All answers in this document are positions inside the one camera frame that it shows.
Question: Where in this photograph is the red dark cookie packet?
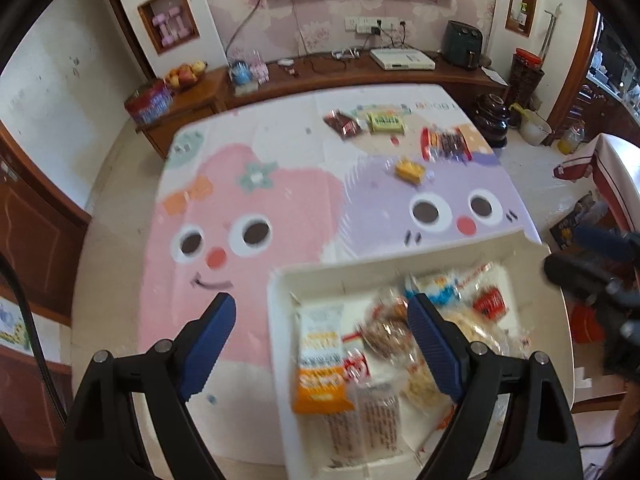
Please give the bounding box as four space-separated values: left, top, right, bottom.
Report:
420 126 473 162

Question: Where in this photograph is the brown cookie packet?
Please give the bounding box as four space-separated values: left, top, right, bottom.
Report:
360 295 416 361

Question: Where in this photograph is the brown wafer packet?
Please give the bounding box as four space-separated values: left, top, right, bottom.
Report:
300 382 403 466

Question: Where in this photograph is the white wall shelf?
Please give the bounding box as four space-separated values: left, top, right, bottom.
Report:
107 0 228 81

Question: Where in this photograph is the book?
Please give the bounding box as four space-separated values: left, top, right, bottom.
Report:
549 195 601 251

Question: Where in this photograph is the red tin box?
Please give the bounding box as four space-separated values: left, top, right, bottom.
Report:
123 79 174 125

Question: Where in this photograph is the tall brown basket red lid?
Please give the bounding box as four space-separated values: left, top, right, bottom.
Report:
509 47 546 106

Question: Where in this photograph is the yellow liquid bottle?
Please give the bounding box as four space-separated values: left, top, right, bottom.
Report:
557 122 586 156

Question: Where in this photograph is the clear red label snack bag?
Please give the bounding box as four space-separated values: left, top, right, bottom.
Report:
470 285 506 321

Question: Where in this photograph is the wooden television cabinet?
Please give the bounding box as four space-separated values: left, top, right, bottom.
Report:
135 50 511 161

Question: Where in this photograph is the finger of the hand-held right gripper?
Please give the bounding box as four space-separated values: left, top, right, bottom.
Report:
574 225 640 263
544 252 623 308

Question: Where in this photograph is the green snack packet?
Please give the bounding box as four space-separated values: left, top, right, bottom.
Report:
366 109 407 135

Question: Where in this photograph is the white wall socket strip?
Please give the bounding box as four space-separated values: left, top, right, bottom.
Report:
344 16 412 35

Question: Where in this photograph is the white set-top box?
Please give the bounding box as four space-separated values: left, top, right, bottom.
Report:
369 46 437 71

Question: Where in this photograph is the blue white snack packet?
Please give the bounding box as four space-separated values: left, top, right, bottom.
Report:
405 270 461 308

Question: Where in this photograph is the yellow snack packet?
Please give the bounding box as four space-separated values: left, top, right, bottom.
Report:
395 157 436 186

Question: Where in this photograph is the wooden door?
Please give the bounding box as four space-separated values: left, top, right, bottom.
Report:
0 125 93 321

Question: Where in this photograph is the dark green air fryer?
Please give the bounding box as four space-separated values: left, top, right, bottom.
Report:
445 20 483 68

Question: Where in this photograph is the black television cable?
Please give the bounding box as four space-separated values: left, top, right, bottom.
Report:
225 0 271 61

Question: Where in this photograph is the orange white snack packet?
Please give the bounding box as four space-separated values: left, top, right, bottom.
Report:
292 302 351 416

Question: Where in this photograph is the dark red snack packet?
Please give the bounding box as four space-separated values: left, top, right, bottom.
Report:
322 109 363 140

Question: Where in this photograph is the red plastic bucket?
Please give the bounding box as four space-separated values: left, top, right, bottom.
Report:
570 305 608 343

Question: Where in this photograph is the white plastic bucket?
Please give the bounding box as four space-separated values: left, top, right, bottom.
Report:
510 102 553 147

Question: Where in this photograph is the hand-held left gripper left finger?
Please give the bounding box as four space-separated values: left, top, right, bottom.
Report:
57 291 237 480

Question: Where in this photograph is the pale round cookie bag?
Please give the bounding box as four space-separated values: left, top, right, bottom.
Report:
445 307 506 356

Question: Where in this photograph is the white plastic tray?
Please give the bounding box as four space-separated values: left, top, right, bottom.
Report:
266 230 573 480

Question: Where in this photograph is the yellow cookie bag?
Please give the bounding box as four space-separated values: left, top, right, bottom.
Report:
400 360 451 411

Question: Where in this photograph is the colourful wall drawing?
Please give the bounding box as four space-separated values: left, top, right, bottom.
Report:
0 295 33 348

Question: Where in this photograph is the red white chair cover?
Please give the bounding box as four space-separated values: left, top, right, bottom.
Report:
552 132 640 233

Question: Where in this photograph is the dark ceramic jar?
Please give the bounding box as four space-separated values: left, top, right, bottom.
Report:
470 92 512 148

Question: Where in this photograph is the pink dumbbell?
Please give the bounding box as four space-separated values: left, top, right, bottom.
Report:
169 5 195 38
152 12 176 46

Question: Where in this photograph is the fruit bowl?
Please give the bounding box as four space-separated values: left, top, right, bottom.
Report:
164 60 207 92

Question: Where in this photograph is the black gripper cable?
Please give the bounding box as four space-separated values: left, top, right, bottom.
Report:
0 255 68 426

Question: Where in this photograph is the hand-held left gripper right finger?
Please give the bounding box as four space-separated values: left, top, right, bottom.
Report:
406 292 586 480

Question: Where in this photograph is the small red white snack packet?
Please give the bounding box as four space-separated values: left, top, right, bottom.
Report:
342 347 373 383

